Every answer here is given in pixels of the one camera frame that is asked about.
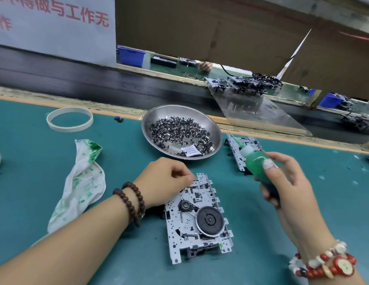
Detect person's left hand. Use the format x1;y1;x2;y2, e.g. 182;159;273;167
134;157;197;210

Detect person's right hand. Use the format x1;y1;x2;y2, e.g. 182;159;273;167
259;152;337;247

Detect pile of small metal parts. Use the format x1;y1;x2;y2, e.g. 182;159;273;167
150;116;215;155

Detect metal mechanism chassis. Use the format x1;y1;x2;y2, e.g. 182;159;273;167
225;135;265;175
165;173;234;265

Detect green glue squeeze bottle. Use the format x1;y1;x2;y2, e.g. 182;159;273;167
229;135;280;200

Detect round metal bowl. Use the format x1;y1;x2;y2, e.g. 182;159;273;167
141;104;223;161

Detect finished mechanisms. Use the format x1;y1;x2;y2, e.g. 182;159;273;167
205;71;284;95

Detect black conveyor belt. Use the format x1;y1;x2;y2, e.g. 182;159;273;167
0;44;369;146

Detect person's right forearm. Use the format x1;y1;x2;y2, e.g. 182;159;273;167
309;270;366;285

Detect person's left forearm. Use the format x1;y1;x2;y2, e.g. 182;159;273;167
0;196;135;285

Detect white green-stained cloth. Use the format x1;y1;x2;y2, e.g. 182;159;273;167
33;139;107;244

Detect clear plastic sheet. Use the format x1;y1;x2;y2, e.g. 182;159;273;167
205;77;313;137

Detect blue plastic bin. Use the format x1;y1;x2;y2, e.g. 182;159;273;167
318;92;347;109
117;46;146;68

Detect black flat box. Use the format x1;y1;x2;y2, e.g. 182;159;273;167
150;55;178;69

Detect brown cardboard panel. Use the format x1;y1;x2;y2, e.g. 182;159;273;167
115;0;369;101

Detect white paper sign red text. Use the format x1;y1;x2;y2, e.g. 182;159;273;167
0;0;117;67

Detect brown bead bracelet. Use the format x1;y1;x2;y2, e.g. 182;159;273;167
112;181;146;228

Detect red white bead bracelet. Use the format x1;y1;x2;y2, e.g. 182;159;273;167
288;239;358;279

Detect white tape ring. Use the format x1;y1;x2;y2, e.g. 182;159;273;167
46;107;94;133

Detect red cord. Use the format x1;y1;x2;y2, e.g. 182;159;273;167
339;29;369;45

